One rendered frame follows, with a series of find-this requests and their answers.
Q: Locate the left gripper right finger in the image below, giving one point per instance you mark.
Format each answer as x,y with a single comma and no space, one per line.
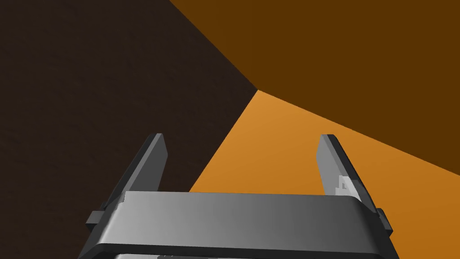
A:
334,169

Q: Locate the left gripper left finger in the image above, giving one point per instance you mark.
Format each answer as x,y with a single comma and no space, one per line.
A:
146,169

